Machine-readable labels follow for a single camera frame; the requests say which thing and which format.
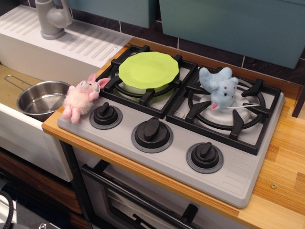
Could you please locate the black middle stove knob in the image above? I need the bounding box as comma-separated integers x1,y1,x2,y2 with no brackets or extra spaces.
131,117,173,154

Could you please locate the black stove knob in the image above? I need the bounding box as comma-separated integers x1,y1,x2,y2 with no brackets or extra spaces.
89,102,123,130
186,142,224,174
131,117,173,154

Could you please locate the black left burner grate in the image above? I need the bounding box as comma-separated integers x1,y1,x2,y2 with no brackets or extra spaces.
98,45,198,119

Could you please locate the black burner grate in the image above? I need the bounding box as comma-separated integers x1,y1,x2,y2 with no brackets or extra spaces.
166,75,284,155
98,45,198,119

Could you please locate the lime green plastic plate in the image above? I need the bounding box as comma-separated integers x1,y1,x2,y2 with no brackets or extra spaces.
118,52,179,89

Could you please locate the black left stove knob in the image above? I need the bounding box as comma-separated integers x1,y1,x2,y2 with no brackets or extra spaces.
89,102,123,130

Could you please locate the grey toy stove top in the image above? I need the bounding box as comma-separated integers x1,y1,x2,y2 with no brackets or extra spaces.
56,44,285,209

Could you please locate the black right stove knob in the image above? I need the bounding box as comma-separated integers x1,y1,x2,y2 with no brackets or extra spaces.
186,142,224,174

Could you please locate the pink stuffed bunny toy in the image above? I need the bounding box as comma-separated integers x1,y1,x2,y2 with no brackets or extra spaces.
62,74,110,124

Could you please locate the blue stuffed hippo toy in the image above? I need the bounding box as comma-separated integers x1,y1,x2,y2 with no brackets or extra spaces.
199,67,239,111

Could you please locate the black right burner grate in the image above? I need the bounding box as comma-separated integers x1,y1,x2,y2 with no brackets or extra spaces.
166,75,284,155

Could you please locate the toy oven door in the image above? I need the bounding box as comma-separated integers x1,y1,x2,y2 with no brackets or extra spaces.
80,160,238,229

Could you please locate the stainless steel pot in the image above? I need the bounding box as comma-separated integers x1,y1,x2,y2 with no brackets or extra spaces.
4,75,70,122

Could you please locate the grey toy faucet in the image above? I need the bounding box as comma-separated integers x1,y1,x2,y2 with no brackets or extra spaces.
35,0,72,40

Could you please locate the white toy sink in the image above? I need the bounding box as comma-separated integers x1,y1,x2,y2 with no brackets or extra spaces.
0,5,131,182

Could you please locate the teal left wall cabinet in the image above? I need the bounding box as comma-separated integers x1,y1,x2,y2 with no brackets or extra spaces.
68,0,157,28

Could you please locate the teal wall cabinet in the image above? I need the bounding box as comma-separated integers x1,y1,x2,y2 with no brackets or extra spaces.
68,0,157,28
159,0,305,68

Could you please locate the teal right wall cabinet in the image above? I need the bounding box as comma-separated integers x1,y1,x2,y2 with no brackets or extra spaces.
159,0,305,68

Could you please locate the black braided cable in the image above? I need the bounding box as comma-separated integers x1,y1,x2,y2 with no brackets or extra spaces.
0,190,16,229

